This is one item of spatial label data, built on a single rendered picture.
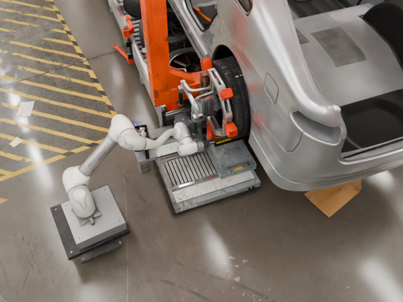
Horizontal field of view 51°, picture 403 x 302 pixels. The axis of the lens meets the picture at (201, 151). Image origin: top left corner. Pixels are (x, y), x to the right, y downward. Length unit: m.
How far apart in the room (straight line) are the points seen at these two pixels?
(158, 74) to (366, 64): 1.75
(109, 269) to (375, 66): 2.77
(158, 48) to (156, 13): 0.31
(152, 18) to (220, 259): 1.99
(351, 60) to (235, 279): 2.04
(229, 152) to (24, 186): 1.93
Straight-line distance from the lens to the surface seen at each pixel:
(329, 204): 4.01
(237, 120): 3.19
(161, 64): 3.55
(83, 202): 3.19
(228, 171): 3.83
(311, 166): 2.72
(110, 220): 3.34
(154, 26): 3.31
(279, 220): 3.82
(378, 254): 3.92
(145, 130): 3.67
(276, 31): 2.68
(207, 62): 3.40
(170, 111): 4.17
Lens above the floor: 3.27
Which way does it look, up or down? 52 degrees down
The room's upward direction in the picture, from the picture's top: 2 degrees clockwise
